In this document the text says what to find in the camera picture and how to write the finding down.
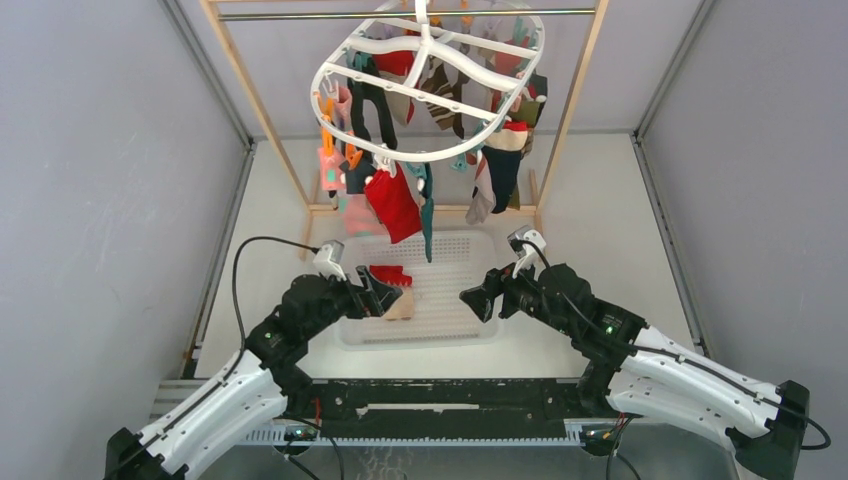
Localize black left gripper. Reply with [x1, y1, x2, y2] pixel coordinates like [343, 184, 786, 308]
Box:
[303, 265, 401, 340]

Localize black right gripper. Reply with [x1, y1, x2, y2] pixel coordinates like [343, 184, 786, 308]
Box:
[459, 252, 575, 338]

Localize red and beige sock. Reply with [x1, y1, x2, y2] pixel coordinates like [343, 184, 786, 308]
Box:
[368, 264, 417, 323]

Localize grey mauve sock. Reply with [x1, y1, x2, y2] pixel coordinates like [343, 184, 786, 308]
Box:
[465, 155, 496, 225]

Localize dark teal sock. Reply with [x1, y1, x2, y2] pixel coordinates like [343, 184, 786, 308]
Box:
[405, 163, 435, 263]

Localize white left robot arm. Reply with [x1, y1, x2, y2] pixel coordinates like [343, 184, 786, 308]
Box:
[104, 266, 403, 479]

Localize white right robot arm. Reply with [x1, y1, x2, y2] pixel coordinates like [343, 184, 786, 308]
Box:
[459, 264, 811, 479]

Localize white round clip hanger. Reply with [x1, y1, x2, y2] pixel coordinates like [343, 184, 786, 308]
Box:
[311, 1, 546, 164]

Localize white plastic basket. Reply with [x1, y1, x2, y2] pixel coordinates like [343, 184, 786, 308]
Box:
[333, 230, 501, 350]

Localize red hanging sock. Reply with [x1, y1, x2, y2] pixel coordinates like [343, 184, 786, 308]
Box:
[364, 170, 422, 244]

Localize navy blue sock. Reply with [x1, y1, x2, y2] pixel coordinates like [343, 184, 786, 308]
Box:
[340, 152, 377, 195]

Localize pink patterned sock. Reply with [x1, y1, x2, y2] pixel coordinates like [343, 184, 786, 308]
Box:
[315, 83, 386, 237]

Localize navy sock striped cuff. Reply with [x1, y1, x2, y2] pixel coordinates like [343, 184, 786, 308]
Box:
[482, 121, 530, 214]

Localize brown striped sock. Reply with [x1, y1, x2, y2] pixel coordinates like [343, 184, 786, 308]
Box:
[421, 58, 468, 139]

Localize metal hanging rod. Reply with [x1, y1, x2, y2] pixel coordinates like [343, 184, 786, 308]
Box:
[217, 8, 597, 22]

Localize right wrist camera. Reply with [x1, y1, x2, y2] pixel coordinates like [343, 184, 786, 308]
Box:
[507, 225, 547, 279]

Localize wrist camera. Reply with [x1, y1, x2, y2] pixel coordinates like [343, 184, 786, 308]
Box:
[507, 225, 547, 279]
[313, 240, 347, 281]

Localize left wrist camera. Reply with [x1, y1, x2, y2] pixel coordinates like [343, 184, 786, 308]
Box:
[313, 240, 347, 281]

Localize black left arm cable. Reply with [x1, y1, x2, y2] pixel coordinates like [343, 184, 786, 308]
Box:
[225, 236, 321, 392]

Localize wooden hanging rack frame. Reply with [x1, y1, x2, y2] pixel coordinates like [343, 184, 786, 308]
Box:
[198, 0, 611, 261]

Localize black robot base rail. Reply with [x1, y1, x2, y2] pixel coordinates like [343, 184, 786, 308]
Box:
[283, 378, 620, 443]

